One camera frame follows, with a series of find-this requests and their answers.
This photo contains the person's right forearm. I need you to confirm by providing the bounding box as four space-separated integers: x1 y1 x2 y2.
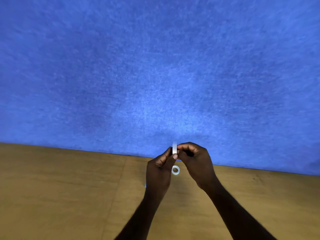
201 178 278 240

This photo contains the person's left hand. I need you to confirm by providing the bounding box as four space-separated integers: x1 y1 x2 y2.
146 147 179 196

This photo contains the person's left forearm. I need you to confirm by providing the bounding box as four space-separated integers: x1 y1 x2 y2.
114 189 168 240

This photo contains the person's right hand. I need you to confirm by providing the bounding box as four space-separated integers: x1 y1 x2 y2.
176 142 218 193

